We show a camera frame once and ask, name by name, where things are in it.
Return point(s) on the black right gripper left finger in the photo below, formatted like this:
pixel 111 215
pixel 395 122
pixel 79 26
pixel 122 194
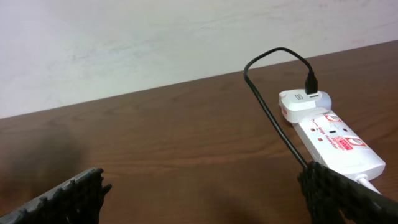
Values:
pixel 77 200

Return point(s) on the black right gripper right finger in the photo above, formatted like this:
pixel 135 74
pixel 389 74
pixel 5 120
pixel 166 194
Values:
pixel 334 198

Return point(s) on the white USB charger plug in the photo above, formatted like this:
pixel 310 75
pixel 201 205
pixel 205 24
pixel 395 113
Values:
pixel 297 106

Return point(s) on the white power strip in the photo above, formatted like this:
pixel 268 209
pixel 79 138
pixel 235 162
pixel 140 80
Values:
pixel 333 144

